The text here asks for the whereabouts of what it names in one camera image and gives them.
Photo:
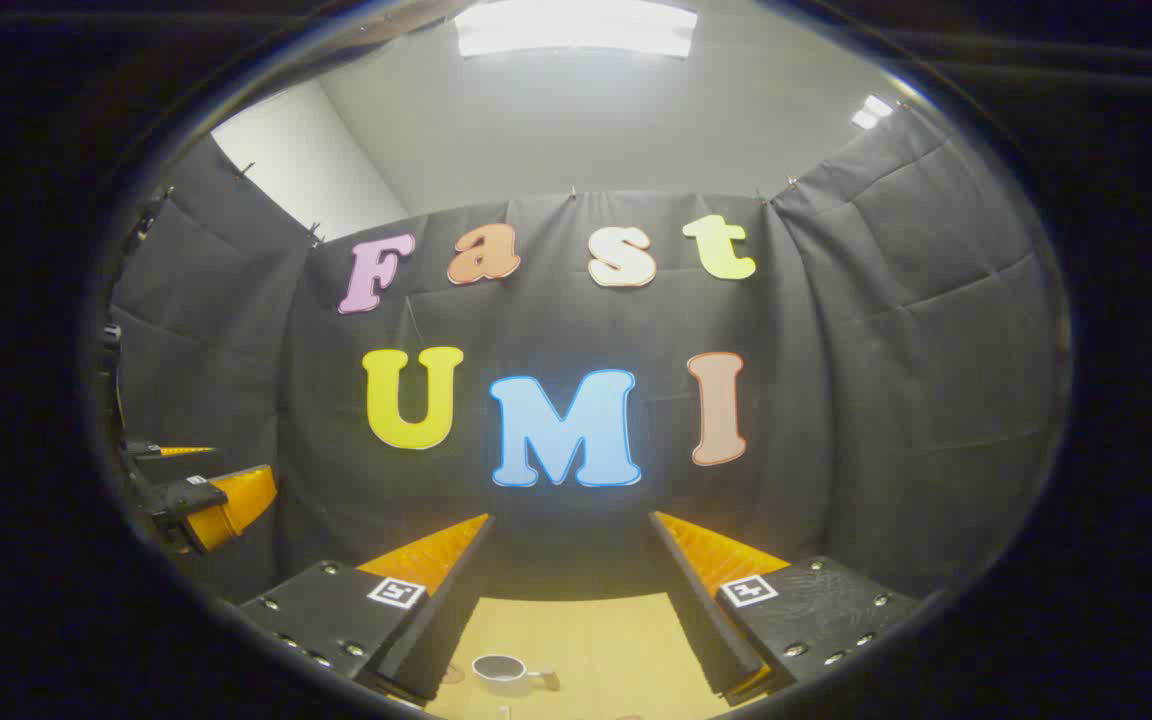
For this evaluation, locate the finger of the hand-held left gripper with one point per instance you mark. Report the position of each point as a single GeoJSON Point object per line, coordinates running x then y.
{"type": "Point", "coordinates": [226, 505]}
{"type": "Point", "coordinates": [176, 451]}

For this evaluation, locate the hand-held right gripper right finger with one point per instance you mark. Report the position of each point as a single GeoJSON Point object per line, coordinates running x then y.
{"type": "Point", "coordinates": [706, 620]}

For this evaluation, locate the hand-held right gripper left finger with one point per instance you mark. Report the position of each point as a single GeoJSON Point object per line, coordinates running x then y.
{"type": "Point", "coordinates": [436, 620]}

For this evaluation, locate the white cup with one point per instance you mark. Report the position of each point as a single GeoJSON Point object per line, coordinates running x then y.
{"type": "Point", "coordinates": [501, 682]}

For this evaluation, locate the light wooden desktop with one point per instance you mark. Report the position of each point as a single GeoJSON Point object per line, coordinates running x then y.
{"type": "Point", "coordinates": [616, 640]}

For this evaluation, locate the black backdrop cloth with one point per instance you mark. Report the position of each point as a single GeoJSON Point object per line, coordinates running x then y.
{"type": "Point", "coordinates": [556, 320]}

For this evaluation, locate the small ceiling light panel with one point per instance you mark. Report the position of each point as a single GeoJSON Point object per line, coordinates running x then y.
{"type": "Point", "coordinates": [872, 111]}

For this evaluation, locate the large ceiling light panel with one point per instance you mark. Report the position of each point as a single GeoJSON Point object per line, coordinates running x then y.
{"type": "Point", "coordinates": [576, 28]}

